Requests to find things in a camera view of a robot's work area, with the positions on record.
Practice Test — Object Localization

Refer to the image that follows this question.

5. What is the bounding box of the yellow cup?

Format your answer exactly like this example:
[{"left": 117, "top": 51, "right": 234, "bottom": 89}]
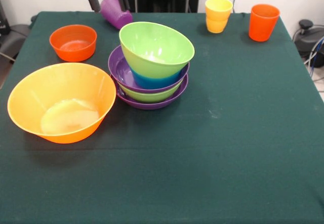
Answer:
[
  {"left": 206, "top": 18, "right": 228, "bottom": 34},
  {"left": 205, "top": 0, "right": 233, "bottom": 22}
]

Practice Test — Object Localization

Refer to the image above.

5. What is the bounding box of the black device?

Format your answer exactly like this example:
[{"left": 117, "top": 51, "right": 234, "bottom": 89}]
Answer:
[{"left": 0, "top": 0, "right": 11, "bottom": 35}]

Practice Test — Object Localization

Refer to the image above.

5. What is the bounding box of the dark green tablecloth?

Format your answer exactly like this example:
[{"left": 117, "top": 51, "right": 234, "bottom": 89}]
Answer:
[{"left": 0, "top": 11, "right": 324, "bottom": 224}]

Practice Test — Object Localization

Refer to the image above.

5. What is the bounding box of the purple cup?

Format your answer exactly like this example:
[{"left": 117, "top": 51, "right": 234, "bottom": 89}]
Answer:
[{"left": 100, "top": 0, "right": 134, "bottom": 30}]

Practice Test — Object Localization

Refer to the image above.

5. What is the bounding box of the green bowl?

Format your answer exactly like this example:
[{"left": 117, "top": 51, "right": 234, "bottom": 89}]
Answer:
[
  {"left": 118, "top": 21, "right": 196, "bottom": 79},
  {"left": 117, "top": 78, "right": 185, "bottom": 104}
]

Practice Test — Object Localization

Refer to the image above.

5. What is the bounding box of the small blue bowl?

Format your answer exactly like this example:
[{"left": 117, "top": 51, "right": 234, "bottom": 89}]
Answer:
[{"left": 129, "top": 66, "right": 183, "bottom": 90}]

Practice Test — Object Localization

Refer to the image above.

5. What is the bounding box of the small red bowl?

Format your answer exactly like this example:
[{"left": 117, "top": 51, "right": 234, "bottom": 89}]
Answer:
[{"left": 49, "top": 24, "right": 98, "bottom": 63}]

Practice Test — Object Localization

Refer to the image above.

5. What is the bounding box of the blue cable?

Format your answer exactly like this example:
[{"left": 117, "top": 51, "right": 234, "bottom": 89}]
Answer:
[{"left": 309, "top": 38, "right": 324, "bottom": 77}]

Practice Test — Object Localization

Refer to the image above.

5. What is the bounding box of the red orange cup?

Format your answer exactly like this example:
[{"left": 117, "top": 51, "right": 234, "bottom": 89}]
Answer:
[{"left": 248, "top": 4, "right": 281, "bottom": 42}]

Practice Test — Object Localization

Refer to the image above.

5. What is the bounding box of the purple bowl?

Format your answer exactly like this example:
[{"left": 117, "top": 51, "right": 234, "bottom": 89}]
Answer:
[
  {"left": 107, "top": 44, "right": 190, "bottom": 94},
  {"left": 110, "top": 72, "right": 189, "bottom": 110}
]

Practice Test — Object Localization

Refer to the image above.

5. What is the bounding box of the large orange bowl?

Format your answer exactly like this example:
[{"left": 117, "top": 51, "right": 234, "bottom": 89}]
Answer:
[{"left": 7, "top": 62, "right": 117, "bottom": 144}]

